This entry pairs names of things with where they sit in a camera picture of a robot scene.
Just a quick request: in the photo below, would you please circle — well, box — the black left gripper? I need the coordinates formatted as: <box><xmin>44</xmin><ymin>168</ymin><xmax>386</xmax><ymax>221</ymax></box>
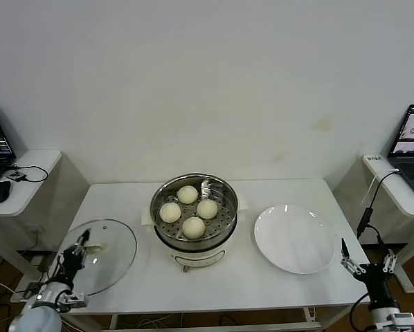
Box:
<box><xmin>59</xmin><ymin>228</ymin><xmax>91</xmax><ymax>284</ymax></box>

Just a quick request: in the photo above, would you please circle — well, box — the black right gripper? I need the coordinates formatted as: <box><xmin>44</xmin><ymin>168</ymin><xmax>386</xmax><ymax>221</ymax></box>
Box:
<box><xmin>341</xmin><ymin>237</ymin><xmax>401</xmax><ymax>311</ymax></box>

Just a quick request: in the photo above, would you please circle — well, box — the round glass pot lid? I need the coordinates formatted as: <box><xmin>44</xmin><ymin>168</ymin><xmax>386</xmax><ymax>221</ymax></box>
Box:
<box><xmin>56</xmin><ymin>218</ymin><xmax>138</xmax><ymax>297</ymax></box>

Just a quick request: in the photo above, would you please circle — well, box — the white steamed baozi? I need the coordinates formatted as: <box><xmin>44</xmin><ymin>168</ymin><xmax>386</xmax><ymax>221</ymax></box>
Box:
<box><xmin>196</xmin><ymin>199</ymin><xmax>219</xmax><ymax>220</ymax></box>
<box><xmin>159</xmin><ymin>202</ymin><xmax>182</xmax><ymax>223</ymax></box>
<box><xmin>181</xmin><ymin>216</ymin><xmax>207</xmax><ymax>240</ymax></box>
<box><xmin>177</xmin><ymin>185</ymin><xmax>199</xmax><ymax>205</ymax></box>

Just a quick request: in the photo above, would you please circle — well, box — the stainless steel steamer basket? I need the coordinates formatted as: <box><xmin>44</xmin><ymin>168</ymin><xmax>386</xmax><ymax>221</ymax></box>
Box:
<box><xmin>150</xmin><ymin>174</ymin><xmax>240</xmax><ymax>250</ymax></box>

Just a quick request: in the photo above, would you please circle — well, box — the white floor power strip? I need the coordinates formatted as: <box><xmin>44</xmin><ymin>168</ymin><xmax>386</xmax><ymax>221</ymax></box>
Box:
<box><xmin>30</xmin><ymin>255</ymin><xmax>54</xmax><ymax>274</ymax></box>

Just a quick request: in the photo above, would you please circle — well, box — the round white plate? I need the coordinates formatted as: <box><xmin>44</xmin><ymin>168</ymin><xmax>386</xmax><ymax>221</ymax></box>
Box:
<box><xmin>253</xmin><ymin>204</ymin><xmax>336</xmax><ymax>276</ymax></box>

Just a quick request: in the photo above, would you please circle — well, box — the white side table with mouse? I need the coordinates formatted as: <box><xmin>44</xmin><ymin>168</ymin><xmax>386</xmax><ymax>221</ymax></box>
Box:
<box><xmin>0</xmin><ymin>149</ymin><xmax>64</xmax><ymax>277</ymax></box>

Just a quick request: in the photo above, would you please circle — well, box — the white electric cooker pot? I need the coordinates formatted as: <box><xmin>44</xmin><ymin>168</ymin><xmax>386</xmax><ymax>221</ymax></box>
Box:
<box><xmin>141</xmin><ymin>193</ymin><xmax>251</xmax><ymax>275</ymax></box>

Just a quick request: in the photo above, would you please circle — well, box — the black cable with adapter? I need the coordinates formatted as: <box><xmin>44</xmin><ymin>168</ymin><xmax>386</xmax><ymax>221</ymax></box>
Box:
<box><xmin>357</xmin><ymin>169</ymin><xmax>402</xmax><ymax>264</ymax></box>

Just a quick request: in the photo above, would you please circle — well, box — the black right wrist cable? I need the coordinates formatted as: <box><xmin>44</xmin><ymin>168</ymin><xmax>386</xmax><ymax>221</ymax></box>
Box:
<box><xmin>350</xmin><ymin>292</ymin><xmax>370</xmax><ymax>332</ymax></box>

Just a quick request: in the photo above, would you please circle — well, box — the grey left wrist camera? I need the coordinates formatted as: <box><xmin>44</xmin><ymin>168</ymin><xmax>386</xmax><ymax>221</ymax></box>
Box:
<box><xmin>56</xmin><ymin>292</ymin><xmax>89</xmax><ymax>308</ymax></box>

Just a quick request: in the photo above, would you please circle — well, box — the thin white cable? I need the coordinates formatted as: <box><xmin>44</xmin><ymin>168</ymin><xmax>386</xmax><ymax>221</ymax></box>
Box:
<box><xmin>362</xmin><ymin>169</ymin><xmax>400</xmax><ymax>208</ymax></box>

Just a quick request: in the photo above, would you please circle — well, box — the black hub with cable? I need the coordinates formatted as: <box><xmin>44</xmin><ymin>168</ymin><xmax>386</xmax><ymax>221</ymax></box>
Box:
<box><xmin>6</xmin><ymin>165</ymin><xmax>51</xmax><ymax>183</ymax></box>

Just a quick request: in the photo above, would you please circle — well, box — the white main table frame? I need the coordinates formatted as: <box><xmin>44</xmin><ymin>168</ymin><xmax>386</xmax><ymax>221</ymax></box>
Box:
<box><xmin>109</xmin><ymin>307</ymin><xmax>324</xmax><ymax>332</ymax></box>

